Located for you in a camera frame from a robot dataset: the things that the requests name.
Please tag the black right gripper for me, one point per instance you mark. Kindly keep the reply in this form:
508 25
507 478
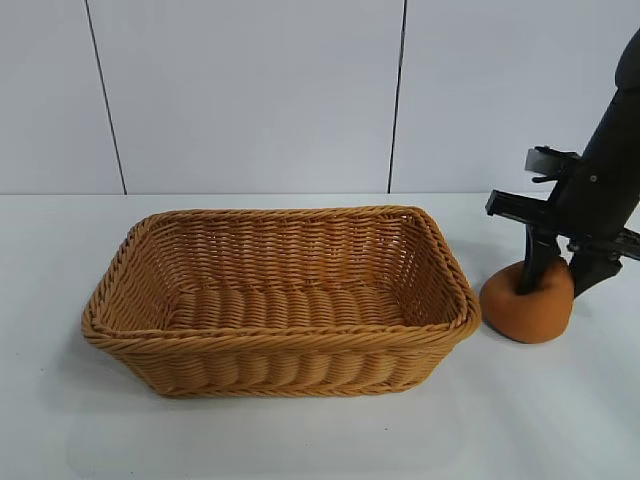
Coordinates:
610 175

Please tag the bumpy orange fruit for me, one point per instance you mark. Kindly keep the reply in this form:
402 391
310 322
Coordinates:
525 320

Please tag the tan woven wicker basket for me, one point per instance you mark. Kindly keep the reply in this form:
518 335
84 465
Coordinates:
300 350

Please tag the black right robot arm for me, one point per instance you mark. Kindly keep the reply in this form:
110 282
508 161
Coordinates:
632 65

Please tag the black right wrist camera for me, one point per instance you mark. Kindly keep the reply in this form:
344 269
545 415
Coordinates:
542 160

